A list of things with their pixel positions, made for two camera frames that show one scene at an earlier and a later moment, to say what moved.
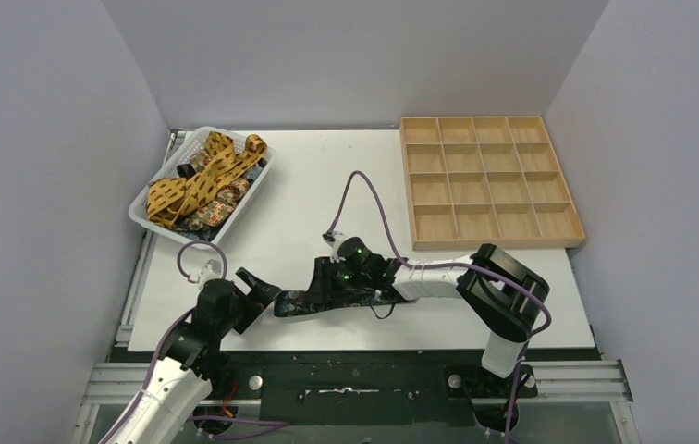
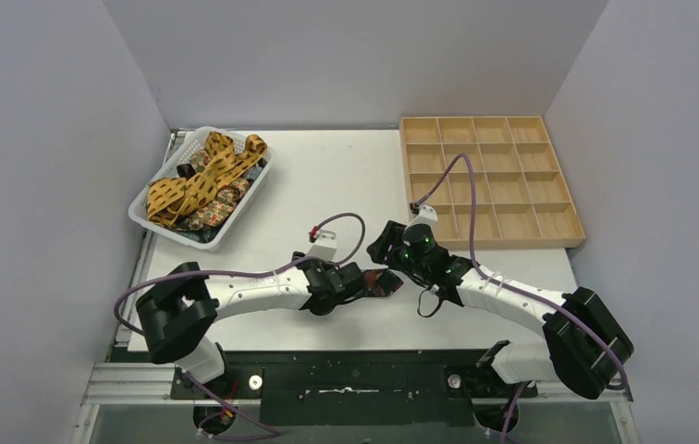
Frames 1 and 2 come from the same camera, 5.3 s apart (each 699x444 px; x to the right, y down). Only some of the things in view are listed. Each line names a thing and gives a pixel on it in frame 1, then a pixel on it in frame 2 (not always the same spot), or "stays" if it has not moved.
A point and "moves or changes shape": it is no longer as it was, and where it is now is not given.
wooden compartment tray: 475,182 stays
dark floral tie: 319,300 moves or changes shape
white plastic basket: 138,209 stays
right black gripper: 324,276 → 381,250
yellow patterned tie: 168,199 stays
